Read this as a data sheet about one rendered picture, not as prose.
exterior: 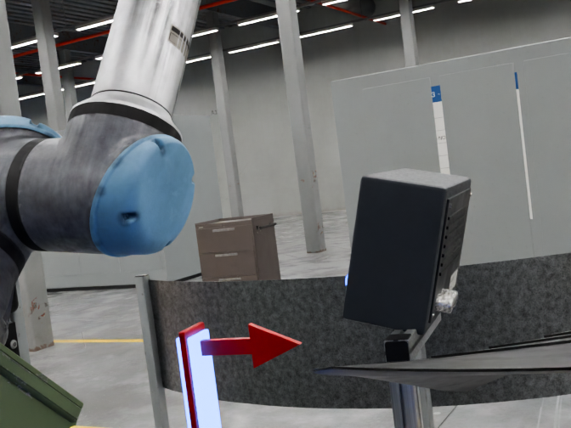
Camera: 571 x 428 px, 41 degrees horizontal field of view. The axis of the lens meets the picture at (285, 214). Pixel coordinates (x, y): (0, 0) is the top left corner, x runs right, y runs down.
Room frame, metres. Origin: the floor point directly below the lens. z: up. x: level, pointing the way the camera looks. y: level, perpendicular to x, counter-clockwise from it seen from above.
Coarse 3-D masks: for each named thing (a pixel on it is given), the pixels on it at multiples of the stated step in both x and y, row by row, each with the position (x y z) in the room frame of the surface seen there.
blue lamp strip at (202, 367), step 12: (192, 336) 0.41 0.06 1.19; (204, 336) 0.42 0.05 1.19; (192, 348) 0.41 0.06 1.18; (192, 360) 0.41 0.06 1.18; (204, 360) 0.42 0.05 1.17; (192, 372) 0.41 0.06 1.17; (204, 372) 0.41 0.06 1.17; (204, 384) 0.41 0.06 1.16; (204, 396) 0.41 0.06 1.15; (216, 396) 0.42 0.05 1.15; (204, 408) 0.41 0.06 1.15; (216, 408) 0.42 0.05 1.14; (204, 420) 0.41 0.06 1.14; (216, 420) 0.42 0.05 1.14
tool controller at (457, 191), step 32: (384, 192) 0.96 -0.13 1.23; (416, 192) 0.94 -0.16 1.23; (448, 192) 0.94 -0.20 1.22; (384, 224) 0.96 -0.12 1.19; (416, 224) 0.94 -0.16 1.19; (448, 224) 0.97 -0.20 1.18; (352, 256) 0.98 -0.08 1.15; (384, 256) 0.96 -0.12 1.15; (416, 256) 0.95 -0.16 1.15; (448, 256) 1.01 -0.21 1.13; (352, 288) 0.98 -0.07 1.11; (384, 288) 0.96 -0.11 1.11; (416, 288) 0.95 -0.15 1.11; (448, 288) 1.08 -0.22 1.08; (384, 320) 0.96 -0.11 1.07; (416, 320) 0.95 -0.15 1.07
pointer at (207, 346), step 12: (252, 324) 0.40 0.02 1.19; (252, 336) 0.40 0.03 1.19; (264, 336) 0.40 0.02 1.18; (276, 336) 0.40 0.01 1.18; (204, 348) 0.41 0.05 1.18; (216, 348) 0.41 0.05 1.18; (228, 348) 0.41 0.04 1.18; (240, 348) 0.41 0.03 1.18; (252, 348) 0.40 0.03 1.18; (264, 348) 0.40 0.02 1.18; (276, 348) 0.40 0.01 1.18; (288, 348) 0.40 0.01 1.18; (252, 360) 0.40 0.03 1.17; (264, 360) 0.40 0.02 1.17
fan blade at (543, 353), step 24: (552, 336) 0.36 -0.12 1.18; (432, 360) 0.32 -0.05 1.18; (456, 360) 0.31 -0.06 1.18; (480, 360) 0.30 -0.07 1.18; (504, 360) 0.30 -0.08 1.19; (528, 360) 0.29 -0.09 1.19; (552, 360) 0.29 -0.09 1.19; (408, 384) 0.44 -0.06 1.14; (432, 384) 0.45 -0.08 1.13; (456, 384) 0.46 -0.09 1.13; (480, 384) 0.48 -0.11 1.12
